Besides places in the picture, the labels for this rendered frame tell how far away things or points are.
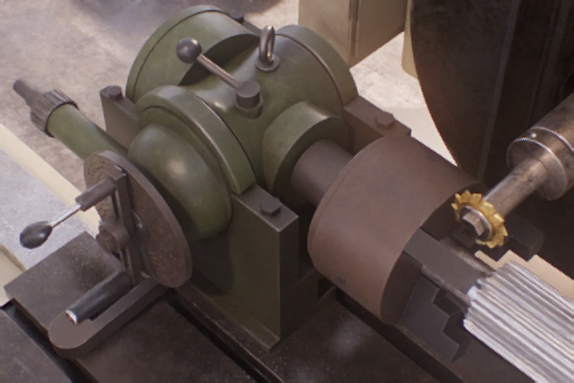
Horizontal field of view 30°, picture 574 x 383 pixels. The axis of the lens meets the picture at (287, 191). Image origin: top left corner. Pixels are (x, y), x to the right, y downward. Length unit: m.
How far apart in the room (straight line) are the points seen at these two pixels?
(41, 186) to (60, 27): 1.53
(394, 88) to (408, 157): 1.99
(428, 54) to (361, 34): 0.15
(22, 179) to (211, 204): 0.77
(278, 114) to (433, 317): 0.30
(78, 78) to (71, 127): 1.87
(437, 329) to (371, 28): 0.49
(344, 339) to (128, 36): 2.11
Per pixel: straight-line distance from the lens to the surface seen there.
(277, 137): 1.22
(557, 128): 1.15
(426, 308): 1.20
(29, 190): 1.92
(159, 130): 1.23
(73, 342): 1.35
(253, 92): 1.21
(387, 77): 3.17
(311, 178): 1.22
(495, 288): 1.12
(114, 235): 1.22
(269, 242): 1.20
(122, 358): 1.36
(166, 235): 1.19
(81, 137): 1.33
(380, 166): 1.14
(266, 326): 1.35
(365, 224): 1.12
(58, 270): 1.45
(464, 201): 1.09
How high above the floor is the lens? 2.13
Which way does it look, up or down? 49 degrees down
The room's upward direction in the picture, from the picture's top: straight up
